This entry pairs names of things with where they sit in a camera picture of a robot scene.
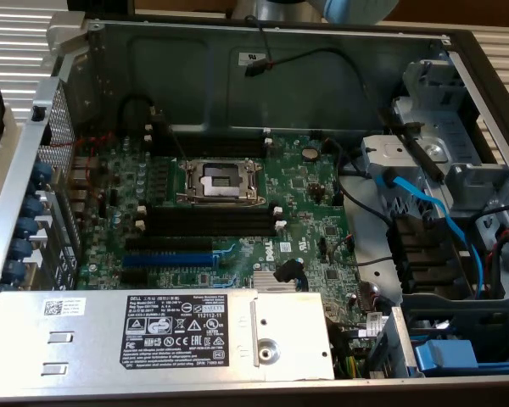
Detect silver disk bracket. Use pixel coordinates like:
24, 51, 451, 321
360, 134, 425, 183

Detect black strut rod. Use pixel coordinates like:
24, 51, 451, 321
377, 106, 447, 184

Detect white barcode tag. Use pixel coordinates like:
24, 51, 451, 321
360, 310, 386, 340

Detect black equipment block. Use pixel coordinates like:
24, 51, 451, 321
66, 0, 136, 18

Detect blue expansion slot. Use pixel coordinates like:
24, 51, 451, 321
121, 252, 216, 268

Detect RAM slot white clips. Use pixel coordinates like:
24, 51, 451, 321
134, 219, 286, 238
136, 205, 281, 223
145, 122, 267, 137
146, 134, 273, 152

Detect short black expansion slot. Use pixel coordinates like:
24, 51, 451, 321
119, 270, 150, 286

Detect blue plastic bay latch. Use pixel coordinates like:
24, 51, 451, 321
413, 338, 479, 376

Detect black wire plug blue tab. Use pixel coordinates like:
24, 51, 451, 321
272, 257, 310, 293

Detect black looped wire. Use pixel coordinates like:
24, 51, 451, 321
116, 93, 156, 139

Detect silver power supply unit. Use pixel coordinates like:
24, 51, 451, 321
0, 287, 336, 393

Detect white QR code sticker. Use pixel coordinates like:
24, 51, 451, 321
42, 298, 87, 317

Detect green motherboard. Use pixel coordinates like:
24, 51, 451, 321
74, 131, 394, 381

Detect blue flat SATA wire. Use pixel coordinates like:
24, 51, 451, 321
375, 167, 489, 298

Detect dark plastic disk bay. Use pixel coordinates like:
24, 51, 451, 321
366, 292, 509, 380

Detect silver finned chipset heatsink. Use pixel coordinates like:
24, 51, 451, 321
253, 272, 282, 293

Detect silver CPU socket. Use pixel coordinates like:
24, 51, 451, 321
174, 157, 269, 209

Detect yellow green wire bundle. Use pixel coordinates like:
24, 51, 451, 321
333, 321, 368, 380

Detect silver aluminium clamp block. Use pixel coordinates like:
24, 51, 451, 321
46, 10, 101, 59

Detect thin CPU socket locking lever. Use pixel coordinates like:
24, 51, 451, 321
164, 120, 188, 163

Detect red black twisted wire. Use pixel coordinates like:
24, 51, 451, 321
74, 130, 115, 204

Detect long black expansion slot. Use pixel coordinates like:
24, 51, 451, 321
125, 236, 214, 252

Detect silver metal drive cage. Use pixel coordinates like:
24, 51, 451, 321
360, 58, 509, 300

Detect blue card retention clip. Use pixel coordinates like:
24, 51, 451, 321
21, 197, 44, 220
15, 218, 39, 239
30, 163, 53, 187
6, 259, 26, 281
10, 237, 33, 259

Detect black power supply label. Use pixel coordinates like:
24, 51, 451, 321
119, 294, 230, 369

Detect red black wire pair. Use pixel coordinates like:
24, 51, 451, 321
485, 222, 509, 276

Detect black ribbed shroud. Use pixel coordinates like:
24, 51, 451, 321
388, 214, 474, 296

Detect grey metal PC case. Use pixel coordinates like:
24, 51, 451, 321
0, 10, 509, 404

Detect silver Ethernet port block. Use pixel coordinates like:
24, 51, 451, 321
69, 155, 92, 176

